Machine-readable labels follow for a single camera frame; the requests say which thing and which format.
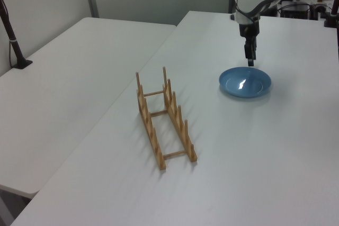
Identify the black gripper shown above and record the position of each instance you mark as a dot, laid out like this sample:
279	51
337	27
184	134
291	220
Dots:
248	31

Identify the blue round plate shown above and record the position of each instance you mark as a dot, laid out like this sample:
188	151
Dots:
238	91

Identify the wooden plate rack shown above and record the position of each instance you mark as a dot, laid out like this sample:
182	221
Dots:
182	136

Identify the black electronic equipment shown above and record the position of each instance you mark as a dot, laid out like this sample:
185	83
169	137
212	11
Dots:
304	9

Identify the dark camera pole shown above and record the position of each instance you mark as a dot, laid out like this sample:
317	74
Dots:
334	6

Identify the black camera pole white band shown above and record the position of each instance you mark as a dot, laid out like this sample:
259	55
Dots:
14	48

